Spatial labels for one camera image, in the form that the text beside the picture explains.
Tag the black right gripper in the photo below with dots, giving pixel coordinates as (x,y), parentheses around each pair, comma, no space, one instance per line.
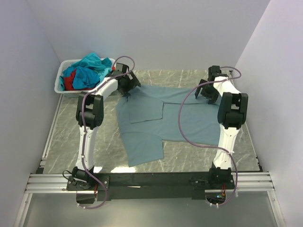
(213,98)

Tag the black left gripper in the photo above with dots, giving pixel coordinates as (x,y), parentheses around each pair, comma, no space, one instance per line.
(133,83)

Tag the grey-blue t shirt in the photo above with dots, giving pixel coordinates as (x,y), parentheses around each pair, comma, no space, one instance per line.
(151,115)

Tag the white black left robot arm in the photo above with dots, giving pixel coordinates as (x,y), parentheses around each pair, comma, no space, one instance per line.
(90,115)

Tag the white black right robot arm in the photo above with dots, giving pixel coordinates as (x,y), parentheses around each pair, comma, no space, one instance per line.
(231,116)

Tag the light cyan t shirt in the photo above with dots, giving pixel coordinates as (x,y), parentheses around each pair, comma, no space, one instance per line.
(84,79)

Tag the teal t shirt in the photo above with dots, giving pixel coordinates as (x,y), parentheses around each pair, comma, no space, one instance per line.
(94,62)

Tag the blue t shirt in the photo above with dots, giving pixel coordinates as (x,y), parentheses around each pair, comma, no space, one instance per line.
(70,69)

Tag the red t shirt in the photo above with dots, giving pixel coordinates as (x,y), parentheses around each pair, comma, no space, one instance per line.
(68,81)

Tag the white plastic laundry basket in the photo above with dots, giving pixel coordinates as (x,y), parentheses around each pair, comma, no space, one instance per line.
(64,65)

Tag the aluminium rail frame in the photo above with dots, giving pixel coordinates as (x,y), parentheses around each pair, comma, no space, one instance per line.
(46,203)

